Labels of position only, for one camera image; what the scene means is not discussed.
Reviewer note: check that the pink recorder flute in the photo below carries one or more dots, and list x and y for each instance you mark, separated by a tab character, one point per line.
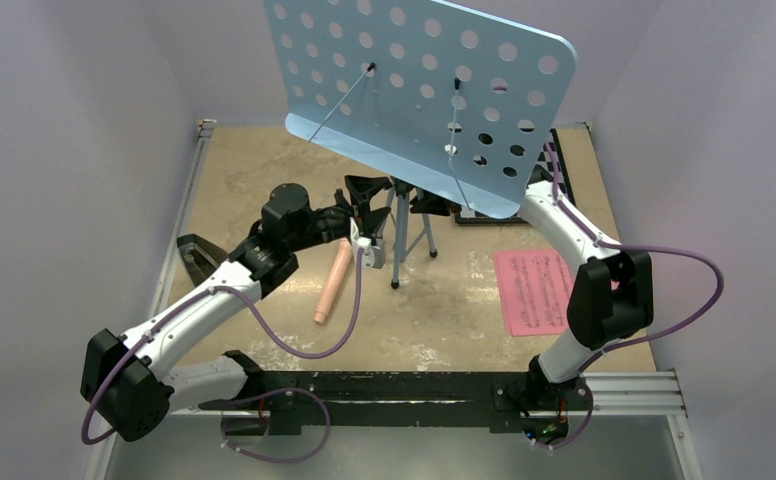
332	286

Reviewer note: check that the black metronome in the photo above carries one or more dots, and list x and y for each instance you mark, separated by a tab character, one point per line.
200	257

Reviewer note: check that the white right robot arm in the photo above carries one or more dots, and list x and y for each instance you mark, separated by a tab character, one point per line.
611	298

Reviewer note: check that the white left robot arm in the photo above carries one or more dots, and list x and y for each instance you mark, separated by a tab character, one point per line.
133	380

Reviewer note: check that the pink sheet music front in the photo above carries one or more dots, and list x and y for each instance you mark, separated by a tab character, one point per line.
534	288

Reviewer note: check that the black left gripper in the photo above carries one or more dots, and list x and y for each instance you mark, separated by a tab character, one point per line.
362	189

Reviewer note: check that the black white chessboard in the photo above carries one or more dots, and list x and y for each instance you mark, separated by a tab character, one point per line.
550	165

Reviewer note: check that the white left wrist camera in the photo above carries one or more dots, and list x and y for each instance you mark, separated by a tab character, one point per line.
367	250

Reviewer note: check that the light blue music stand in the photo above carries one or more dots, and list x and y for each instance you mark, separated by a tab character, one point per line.
452	100

